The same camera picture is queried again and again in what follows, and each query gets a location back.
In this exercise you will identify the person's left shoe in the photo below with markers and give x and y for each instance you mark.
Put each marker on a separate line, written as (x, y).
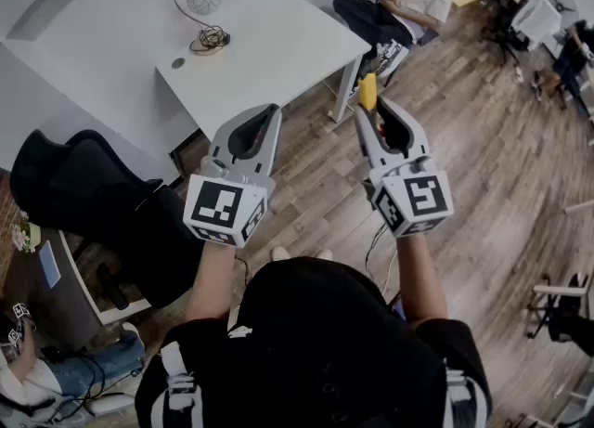
(280, 253)

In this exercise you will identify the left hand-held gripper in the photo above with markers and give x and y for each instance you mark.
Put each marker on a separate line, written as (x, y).
(218, 205)

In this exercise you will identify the pink flower pot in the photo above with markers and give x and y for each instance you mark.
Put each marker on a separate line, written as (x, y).
(25, 233)

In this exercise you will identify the person's right shoe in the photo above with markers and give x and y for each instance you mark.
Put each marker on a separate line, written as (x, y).
(324, 254)

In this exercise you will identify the white frame chair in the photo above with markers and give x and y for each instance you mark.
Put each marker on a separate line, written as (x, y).
(554, 298)

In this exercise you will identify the black and white printed bag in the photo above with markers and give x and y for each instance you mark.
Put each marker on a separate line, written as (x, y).
(390, 57)

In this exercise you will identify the person's shoe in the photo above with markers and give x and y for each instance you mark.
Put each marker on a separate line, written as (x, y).
(280, 253)
(324, 254)

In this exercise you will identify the blue notebook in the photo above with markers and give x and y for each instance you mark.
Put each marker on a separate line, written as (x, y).
(49, 264)

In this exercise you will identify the white office chair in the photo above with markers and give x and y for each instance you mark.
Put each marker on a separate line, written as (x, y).
(536, 15)

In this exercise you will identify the person's black shirt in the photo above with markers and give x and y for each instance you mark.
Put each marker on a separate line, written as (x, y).
(315, 347)

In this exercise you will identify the person's left forearm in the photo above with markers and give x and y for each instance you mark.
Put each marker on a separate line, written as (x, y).
(211, 277)

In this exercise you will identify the white table leg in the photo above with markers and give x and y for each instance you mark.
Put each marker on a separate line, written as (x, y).
(345, 92)

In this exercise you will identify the black office chair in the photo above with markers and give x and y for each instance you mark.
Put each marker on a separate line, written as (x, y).
(102, 203)

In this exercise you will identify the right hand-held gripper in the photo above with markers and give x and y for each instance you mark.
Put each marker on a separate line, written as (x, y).
(420, 198)

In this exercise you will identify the person's right forearm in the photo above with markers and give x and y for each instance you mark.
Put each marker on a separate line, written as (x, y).
(420, 277)

